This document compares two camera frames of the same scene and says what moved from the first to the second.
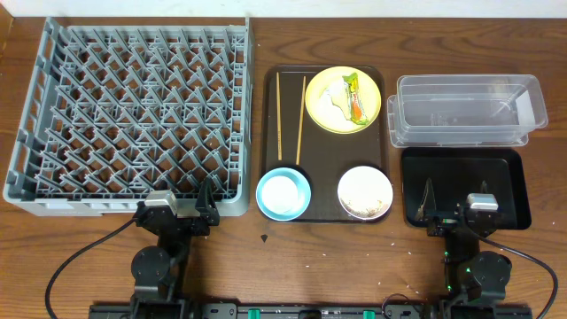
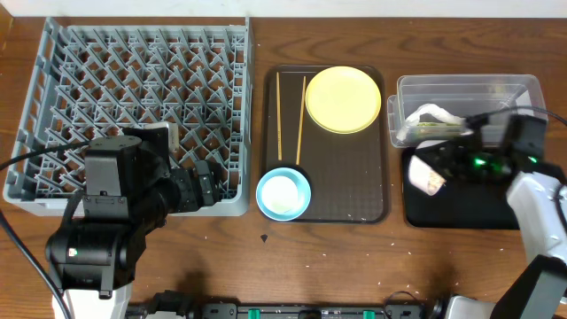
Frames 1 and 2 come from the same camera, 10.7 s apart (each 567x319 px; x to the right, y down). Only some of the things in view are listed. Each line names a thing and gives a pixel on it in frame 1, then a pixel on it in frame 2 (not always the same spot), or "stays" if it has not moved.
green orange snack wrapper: x=356 y=108 → x=437 y=128
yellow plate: x=322 y=111 stays
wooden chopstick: x=279 y=121 stays
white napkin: x=335 y=100 → x=430 y=108
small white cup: x=280 y=194 stays
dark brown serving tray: x=292 y=139 stays
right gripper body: x=442 y=228 → x=454 y=165
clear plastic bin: x=453 y=111 stays
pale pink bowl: x=365 y=192 → x=423 y=176
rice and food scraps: x=367 y=213 → x=434 y=182
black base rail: x=310 y=311 stays
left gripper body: x=178 y=220 → x=202 y=185
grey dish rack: x=119 y=107 stays
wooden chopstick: x=301 y=122 stays
